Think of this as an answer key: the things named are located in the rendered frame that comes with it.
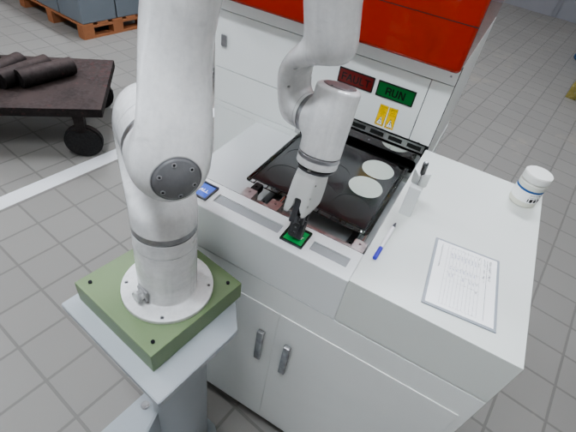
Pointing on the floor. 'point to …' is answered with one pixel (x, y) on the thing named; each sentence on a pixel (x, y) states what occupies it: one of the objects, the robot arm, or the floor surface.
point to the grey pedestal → (197, 365)
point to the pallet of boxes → (91, 15)
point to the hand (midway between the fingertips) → (297, 228)
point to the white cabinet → (326, 371)
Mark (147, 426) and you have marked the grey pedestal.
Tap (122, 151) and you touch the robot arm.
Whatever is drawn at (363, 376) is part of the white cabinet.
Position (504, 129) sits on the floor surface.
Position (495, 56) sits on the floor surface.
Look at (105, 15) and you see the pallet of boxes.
